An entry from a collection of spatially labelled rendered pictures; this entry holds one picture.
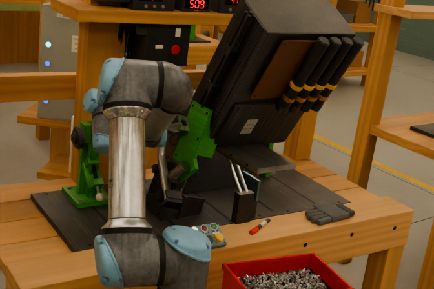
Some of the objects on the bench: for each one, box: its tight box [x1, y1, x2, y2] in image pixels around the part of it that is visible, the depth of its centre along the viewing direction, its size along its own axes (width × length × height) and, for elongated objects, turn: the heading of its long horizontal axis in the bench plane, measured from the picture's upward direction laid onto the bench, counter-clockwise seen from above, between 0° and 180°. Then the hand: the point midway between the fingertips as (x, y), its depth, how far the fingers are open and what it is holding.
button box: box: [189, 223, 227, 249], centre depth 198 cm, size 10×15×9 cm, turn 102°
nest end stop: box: [159, 198, 182, 208], centre depth 212 cm, size 4×7×6 cm, turn 102°
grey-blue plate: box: [240, 171, 261, 218], centre depth 223 cm, size 10×2×14 cm, turn 12°
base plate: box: [30, 169, 351, 252], centre depth 233 cm, size 42×110×2 cm, turn 102°
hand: (179, 125), depth 215 cm, fingers closed on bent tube, 3 cm apart
